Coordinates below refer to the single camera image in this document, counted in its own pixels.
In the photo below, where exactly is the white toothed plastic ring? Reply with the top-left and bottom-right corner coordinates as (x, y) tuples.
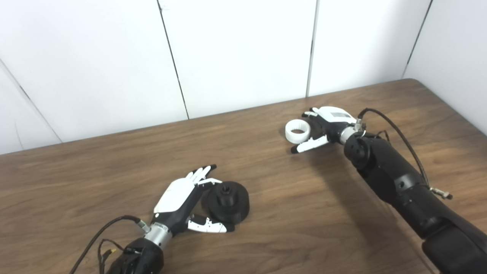
(285, 119), (311, 144)

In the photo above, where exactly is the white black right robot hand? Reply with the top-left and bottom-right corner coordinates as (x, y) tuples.
(291, 107), (358, 154)

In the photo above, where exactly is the round black plastic part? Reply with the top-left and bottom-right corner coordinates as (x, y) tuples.
(202, 181), (250, 225)

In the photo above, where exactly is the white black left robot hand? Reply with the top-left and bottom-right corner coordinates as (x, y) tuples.
(151, 164), (235, 238)

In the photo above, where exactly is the thin wire with yellow plug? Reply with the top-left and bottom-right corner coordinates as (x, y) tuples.
(97, 239), (132, 274)

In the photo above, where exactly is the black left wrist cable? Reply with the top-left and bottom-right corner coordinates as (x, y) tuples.
(68, 215), (151, 274)

